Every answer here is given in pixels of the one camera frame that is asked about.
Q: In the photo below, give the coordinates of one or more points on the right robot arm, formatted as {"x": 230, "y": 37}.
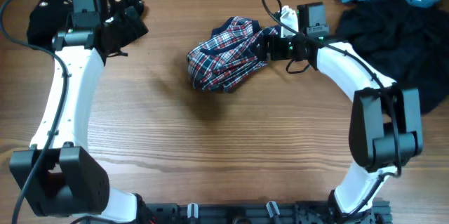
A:
{"x": 385, "y": 129}

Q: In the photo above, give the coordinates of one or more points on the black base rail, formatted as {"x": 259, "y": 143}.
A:
{"x": 292, "y": 213}

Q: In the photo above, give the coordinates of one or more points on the black mesh garment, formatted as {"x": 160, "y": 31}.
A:
{"x": 404, "y": 42}

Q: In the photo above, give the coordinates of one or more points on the red blue plaid garment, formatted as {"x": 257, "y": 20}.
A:
{"x": 229, "y": 56}

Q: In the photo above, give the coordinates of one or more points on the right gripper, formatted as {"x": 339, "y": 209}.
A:
{"x": 262, "y": 46}

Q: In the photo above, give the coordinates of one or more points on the black knit garment with buttons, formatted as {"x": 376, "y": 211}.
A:
{"x": 54, "y": 25}

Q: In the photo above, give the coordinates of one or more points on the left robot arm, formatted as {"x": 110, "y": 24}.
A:
{"x": 56, "y": 174}

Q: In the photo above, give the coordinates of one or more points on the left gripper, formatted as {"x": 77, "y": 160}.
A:
{"x": 130, "y": 35}

